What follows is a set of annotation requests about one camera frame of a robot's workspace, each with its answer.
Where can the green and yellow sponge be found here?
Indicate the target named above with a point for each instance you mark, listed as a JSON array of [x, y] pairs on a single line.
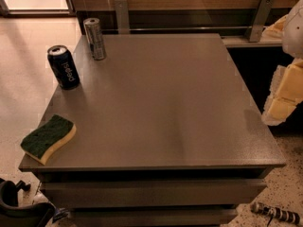
[[44, 141]]

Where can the right metal wall bracket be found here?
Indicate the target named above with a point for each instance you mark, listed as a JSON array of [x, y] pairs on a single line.
[[254, 31]]

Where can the grey upper drawer front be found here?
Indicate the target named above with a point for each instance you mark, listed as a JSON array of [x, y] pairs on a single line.
[[153, 193]]

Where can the grey lower drawer front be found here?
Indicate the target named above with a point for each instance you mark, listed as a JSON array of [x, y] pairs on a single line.
[[154, 218]]

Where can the black white striped object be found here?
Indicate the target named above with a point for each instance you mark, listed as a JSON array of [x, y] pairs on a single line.
[[277, 213]]

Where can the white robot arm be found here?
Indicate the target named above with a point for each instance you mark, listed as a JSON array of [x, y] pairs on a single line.
[[292, 37]]

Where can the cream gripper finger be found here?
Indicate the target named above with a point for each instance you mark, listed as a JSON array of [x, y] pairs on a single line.
[[286, 92], [276, 29]]

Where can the dark blue pepsi can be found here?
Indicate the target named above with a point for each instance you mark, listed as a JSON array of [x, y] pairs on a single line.
[[63, 66]]

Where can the metal wall bracket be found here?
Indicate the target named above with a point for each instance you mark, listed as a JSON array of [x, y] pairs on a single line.
[[254, 31], [122, 16]]

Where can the grey drawer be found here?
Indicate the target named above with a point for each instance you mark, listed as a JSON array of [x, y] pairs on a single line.
[[154, 218], [153, 193]]

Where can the left metal wall bracket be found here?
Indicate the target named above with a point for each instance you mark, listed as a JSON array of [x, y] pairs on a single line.
[[122, 16]]

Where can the silver redbull can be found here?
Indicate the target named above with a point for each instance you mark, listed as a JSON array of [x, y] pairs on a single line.
[[94, 38]]

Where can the grey drawer cabinet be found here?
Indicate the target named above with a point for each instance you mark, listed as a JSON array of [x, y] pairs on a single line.
[[159, 108]]

